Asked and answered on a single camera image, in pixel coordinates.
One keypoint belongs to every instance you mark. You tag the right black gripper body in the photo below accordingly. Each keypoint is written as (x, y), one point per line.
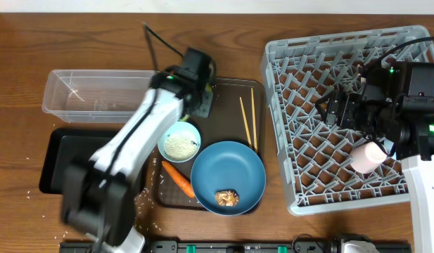
(352, 113)

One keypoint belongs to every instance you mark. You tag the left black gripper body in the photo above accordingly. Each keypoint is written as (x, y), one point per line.
(205, 100)

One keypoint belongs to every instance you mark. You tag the small light-blue rice bowl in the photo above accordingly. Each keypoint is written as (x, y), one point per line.
(180, 142)

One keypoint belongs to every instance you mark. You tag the pink cup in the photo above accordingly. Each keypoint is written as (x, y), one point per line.
(366, 158)

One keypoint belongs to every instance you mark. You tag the large blue plate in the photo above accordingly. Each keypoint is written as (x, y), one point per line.
(228, 165)

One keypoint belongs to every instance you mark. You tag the orange carrot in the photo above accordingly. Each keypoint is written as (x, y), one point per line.
(181, 181)

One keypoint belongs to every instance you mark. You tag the brown food scrap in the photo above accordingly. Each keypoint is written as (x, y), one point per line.
(227, 198)

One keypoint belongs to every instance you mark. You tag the white green wrapper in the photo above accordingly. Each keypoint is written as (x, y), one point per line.
(185, 118)

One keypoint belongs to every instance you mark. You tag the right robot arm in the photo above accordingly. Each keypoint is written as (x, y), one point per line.
(398, 104)

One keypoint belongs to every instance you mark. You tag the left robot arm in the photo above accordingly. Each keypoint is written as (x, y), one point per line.
(98, 193)

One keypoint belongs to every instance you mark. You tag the grey dishwasher rack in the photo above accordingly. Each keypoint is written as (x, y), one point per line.
(314, 158)

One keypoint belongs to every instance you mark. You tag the brown serving tray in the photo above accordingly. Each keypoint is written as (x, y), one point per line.
(225, 123)

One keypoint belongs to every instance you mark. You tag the left wooden chopstick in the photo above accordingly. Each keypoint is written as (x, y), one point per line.
(245, 123)

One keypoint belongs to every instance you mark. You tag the wooden chopstick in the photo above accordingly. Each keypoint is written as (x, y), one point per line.
(245, 123)
(254, 120)

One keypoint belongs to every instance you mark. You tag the right wooden chopstick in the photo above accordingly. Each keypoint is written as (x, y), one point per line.
(254, 120)

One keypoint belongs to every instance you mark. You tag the clear plastic bin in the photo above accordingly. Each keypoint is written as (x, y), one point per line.
(95, 96)

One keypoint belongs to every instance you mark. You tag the black tray bin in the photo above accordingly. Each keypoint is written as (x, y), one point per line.
(66, 145)

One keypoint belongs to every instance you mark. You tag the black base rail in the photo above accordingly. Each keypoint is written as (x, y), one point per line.
(182, 247)

